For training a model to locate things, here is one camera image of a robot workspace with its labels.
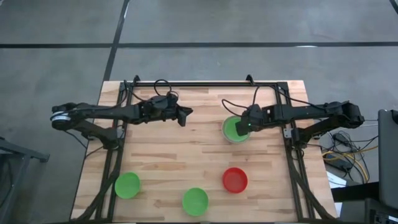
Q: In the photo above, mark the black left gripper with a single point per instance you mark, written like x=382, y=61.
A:
x=161, y=113

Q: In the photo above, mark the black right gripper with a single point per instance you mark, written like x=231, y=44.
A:
x=267, y=116

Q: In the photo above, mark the green plastic bowl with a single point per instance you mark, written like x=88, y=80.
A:
x=195, y=202
x=127, y=186
x=230, y=132

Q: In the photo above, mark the red plastic bowl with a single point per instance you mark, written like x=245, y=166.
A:
x=234, y=181

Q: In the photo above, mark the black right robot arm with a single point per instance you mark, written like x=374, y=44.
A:
x=311, y=112

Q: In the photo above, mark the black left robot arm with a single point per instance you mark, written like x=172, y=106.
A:
x=99, y=109

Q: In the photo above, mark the white ribbed bowl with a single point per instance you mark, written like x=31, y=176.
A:
x=223, y=132

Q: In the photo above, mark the black power brick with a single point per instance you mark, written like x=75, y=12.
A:
x=340, y=163

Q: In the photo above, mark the white paper sheet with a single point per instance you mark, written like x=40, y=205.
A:
x=334, y=180

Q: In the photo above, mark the dark grey computer case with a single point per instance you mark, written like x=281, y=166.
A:
x=388, y=155

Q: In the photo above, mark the grey metal cart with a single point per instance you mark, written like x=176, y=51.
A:
x=18, y=152

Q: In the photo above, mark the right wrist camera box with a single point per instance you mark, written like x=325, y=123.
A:
x=253, y=112

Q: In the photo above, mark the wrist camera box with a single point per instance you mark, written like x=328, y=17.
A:
x=164, y=101
x=253, y=112

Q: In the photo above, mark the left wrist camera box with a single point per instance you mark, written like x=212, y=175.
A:
x=164, y=101

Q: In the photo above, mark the black aluminium frame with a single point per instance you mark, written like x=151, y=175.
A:
x=202, y=84

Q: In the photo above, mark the silver metal bracket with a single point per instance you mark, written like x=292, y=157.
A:
x=288, y=133

